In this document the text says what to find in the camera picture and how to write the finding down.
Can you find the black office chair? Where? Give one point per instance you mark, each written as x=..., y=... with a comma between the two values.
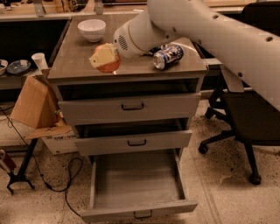
x=253, y=121

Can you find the blue soda can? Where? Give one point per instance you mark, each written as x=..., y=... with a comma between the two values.
x=167, y=56

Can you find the blue chip bag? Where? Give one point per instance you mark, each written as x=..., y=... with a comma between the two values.
x=155, y=49

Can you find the white bowl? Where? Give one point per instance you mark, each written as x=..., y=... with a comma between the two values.
x=92, y=29

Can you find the small bowl at left edge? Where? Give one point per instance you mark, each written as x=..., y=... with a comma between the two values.
x=3, y=66

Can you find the brown paper bag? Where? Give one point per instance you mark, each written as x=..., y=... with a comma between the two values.
x=35, y=106

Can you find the grey drawer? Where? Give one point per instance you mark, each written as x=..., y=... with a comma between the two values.
x=136, y=185
x=111, y=138
x=96, y=104

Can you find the white paper cup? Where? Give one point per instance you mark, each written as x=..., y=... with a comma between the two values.
x=40, y=60

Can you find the grey middle drawer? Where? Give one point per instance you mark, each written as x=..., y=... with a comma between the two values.
x=111, y=138

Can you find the grey top drawer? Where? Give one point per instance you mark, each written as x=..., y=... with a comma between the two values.
x=96, y=104

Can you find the grey drawer cabinet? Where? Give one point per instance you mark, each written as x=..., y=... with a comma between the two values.
x=72, y=68

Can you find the orange-red apple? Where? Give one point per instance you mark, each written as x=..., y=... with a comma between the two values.
x=107, y=58

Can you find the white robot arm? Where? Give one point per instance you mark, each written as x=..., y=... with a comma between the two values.
x=249, y=53

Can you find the dark round plate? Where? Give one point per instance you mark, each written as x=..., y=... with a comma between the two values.
x=19, y=67

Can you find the grey bottom drawer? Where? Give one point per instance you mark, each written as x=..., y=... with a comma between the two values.
x=136, y=185

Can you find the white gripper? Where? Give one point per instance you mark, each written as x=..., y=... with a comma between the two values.
x=122, y=41

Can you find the black stand leg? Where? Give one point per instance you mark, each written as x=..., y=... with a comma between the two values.
x=20, y=176

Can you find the white cardboard box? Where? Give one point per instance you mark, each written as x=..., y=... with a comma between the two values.
x=59, y=140

